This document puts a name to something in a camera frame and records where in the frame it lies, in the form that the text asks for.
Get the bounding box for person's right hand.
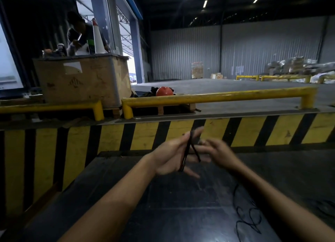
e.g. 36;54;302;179
195;138;244;172

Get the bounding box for person's left hand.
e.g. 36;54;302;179
152;126;212;179

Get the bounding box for black elastic band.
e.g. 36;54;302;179
178;131;202;172

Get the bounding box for person's left forearm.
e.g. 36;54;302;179
58;153;161;242

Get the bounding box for person's right forearm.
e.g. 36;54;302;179
230;157;335;242

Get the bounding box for red hard hat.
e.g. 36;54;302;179
156;86;174;97

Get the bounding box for wrapped pallet of boxes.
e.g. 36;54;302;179
191;62;204;79

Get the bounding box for black bag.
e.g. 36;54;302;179
136;86;157;98

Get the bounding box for black yellow striped barrier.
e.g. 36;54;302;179
0;110;335;225

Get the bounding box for pile of wrapped goods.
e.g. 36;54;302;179
266;56;335;77

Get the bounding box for large wooden crate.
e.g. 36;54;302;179
32;53;132;109

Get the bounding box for white traffic cone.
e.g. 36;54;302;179
92;18;107;54

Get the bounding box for dark items on crate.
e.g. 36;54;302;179
41;43;68;58

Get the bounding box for white board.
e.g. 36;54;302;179
0;21;25;93

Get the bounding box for long yellow guard rail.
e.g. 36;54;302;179
121;87;318;119

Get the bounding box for thin black cord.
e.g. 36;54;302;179
234;183;263;235

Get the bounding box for blue door frame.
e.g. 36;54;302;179
88;0;145;84

